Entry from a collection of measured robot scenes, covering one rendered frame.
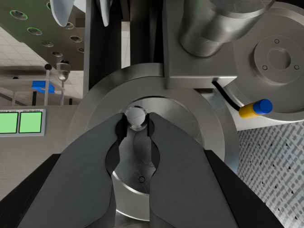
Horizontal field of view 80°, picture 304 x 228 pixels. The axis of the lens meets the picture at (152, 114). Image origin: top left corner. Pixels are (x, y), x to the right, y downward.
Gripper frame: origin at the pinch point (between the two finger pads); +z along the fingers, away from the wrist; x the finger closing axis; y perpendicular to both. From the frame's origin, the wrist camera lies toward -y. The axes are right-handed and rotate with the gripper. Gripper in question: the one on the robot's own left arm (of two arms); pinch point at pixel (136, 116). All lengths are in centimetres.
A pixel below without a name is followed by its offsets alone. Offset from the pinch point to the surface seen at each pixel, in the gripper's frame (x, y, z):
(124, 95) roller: -1.1, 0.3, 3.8
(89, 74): -4.6, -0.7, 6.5
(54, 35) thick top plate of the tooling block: -17.5, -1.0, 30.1
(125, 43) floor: -23, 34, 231
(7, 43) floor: -164, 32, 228
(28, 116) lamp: -29.5, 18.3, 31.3
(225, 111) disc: 7.7, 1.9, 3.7
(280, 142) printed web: 18.9, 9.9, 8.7
